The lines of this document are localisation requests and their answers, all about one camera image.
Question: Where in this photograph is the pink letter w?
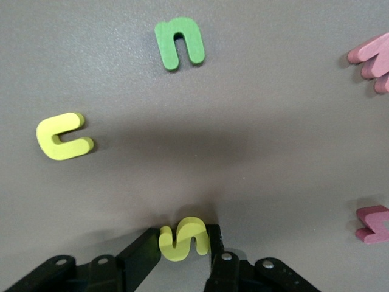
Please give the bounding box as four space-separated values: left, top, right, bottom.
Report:
347 32 389 94

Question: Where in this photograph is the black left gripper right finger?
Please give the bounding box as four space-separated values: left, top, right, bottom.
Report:
203 224 323 292

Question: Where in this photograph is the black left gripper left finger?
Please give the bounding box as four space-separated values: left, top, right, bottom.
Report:
0 227 162 292

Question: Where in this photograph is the maroon letter m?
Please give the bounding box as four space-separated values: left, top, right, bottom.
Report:
354 205 389 245

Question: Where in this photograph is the green letter n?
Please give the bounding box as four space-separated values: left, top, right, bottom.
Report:
154 16 206 72

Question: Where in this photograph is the yellow letter s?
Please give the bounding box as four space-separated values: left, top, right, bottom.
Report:
157 216 211 262

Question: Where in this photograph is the yellow letter u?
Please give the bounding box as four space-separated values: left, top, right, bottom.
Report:
35 112 94 161

